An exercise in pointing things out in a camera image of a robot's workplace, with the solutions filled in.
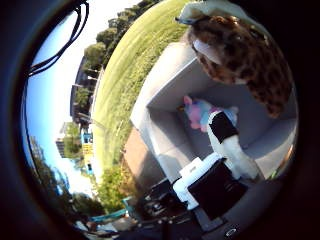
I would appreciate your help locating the teal metal frame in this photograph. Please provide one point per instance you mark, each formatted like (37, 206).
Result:
(108, 216)

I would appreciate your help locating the pink and blue unicorn plush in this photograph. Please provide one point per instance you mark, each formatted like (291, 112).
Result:
(199, 115)

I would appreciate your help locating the leopard spotted plush toy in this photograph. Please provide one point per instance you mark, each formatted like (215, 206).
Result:
(243, 63)

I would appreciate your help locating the dark glass building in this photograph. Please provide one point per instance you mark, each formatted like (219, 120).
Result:
(80, 91)

